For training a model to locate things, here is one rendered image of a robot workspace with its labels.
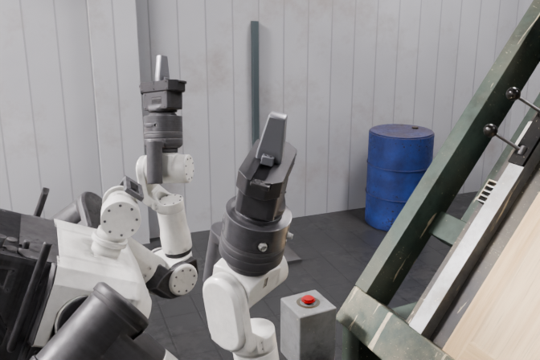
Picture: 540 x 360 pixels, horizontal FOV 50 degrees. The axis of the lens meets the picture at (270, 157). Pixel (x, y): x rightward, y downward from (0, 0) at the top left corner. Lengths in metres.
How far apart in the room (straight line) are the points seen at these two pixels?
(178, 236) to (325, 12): 3.40
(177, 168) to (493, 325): 0.87
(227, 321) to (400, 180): 3.75
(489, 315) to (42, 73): 3.28
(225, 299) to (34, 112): 3.50
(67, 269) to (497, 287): 1.08
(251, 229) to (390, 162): 3.76
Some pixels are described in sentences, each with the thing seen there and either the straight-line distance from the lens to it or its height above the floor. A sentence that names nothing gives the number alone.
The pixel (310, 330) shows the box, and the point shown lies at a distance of 1.70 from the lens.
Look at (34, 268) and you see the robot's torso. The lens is 0.95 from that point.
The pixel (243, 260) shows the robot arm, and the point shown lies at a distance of 0.76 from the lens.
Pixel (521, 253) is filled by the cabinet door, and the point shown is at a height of 1.15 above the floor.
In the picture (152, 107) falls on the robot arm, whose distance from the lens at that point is 1.36.
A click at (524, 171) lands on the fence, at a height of 1.32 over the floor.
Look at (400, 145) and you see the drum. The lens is 4.42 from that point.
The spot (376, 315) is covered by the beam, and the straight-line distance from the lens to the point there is 1.78.
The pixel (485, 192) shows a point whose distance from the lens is 1.78.
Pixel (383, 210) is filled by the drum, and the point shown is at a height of 0.17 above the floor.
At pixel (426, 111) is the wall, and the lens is 5.21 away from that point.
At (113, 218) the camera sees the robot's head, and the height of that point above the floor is 1.42.
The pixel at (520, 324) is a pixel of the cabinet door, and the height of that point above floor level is 1.02.
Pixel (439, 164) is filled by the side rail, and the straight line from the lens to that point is 1.88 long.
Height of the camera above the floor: 1.78
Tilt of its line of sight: 16 degrees down
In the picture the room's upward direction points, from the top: straight up
